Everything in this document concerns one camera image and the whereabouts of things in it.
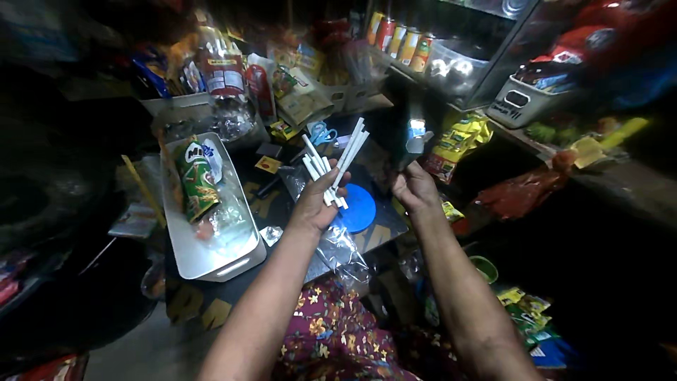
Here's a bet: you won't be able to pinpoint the clear plastic bag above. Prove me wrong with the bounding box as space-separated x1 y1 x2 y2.
315 225 371 286

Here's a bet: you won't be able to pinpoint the bundle of white sticks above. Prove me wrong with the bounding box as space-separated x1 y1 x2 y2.
301 117 370 210

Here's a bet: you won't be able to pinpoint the clear container, silver contents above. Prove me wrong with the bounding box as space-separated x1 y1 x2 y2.
425 38 489 98

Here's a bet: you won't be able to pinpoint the light blue scissors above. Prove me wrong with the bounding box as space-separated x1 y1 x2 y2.
307 121 338 147

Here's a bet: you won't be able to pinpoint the person's left hand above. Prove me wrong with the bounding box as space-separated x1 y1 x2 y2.
291 159 352 232

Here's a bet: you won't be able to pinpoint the yellow stick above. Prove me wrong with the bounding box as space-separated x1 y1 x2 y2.
122 155 167 229

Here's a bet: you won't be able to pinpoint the grey basket with writing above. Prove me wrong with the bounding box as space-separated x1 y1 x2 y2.
486 73 577 130

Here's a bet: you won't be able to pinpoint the red and white pouch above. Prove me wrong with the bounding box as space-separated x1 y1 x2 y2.
245 53 278 122

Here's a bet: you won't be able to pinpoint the brown paper packet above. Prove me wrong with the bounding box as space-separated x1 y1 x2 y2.
275 68 335 129

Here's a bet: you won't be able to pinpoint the large clear bottle, red label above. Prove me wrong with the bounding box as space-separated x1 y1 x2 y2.
198 25 256 141

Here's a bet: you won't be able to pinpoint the black pen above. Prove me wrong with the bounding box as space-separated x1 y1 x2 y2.
256 176 281 200

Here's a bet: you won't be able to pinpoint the small yellow green packet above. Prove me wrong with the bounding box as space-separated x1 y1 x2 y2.
441 200 465 223

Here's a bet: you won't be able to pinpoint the row of cans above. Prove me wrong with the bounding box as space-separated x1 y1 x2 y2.
367 12 433 73

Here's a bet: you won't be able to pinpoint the red plastic bag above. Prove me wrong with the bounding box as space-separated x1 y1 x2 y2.
473 150 577 223

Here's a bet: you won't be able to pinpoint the hanging yellow packets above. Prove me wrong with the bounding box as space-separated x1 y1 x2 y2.
424 110 494 185

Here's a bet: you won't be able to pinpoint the pile of green yellow packets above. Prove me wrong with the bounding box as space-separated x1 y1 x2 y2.
496 287 569 369

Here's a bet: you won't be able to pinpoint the black table mat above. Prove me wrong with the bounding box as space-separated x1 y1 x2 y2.
165 114 410 330

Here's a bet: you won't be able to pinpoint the green snack packet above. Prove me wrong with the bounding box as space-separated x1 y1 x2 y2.
177 135 221 223

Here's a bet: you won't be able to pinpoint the pile of colourful snack packets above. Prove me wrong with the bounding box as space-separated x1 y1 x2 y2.
131 36 206 99

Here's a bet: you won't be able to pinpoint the person's right hand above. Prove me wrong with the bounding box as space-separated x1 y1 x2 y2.
391 161 440 216

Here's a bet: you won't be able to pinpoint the person's body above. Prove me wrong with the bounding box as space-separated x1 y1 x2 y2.
272 276 461 381

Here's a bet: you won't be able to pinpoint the white plastic basket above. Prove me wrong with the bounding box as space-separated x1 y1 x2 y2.
160 132 267 283

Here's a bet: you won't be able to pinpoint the glass display shelf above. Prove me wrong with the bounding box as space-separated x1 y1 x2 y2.
365 0 543 112

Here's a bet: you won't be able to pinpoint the white handled tray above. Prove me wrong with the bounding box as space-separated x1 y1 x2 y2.
141 92 212 118

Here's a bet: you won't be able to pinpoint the person's right forearm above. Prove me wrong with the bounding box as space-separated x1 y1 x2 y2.
411 200 545 381

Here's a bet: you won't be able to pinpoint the blue round lid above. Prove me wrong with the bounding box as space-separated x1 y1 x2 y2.
332 183 376 234

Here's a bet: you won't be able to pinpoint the person's left forearm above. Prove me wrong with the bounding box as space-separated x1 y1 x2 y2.
197 216 322 381

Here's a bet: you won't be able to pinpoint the crumpled clear wrapper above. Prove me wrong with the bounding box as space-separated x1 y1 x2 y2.
259 226 284 247

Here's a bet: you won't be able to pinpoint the green bowl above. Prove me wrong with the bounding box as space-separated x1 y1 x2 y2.
469 255 499 285

